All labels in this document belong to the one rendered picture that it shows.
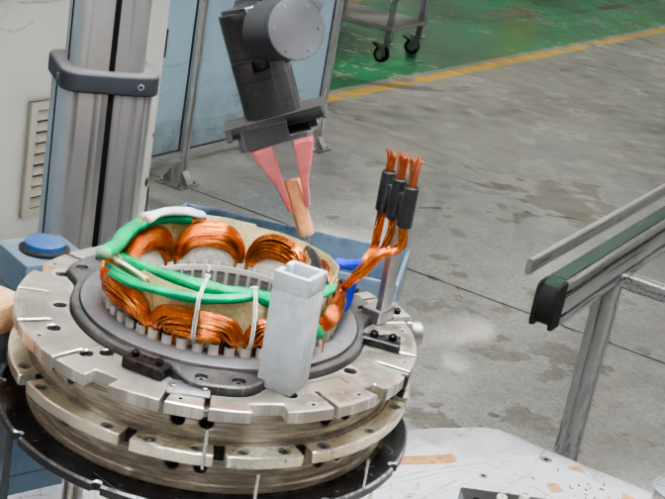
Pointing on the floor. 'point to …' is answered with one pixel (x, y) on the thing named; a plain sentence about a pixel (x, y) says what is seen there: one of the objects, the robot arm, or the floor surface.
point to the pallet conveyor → (594, 350)
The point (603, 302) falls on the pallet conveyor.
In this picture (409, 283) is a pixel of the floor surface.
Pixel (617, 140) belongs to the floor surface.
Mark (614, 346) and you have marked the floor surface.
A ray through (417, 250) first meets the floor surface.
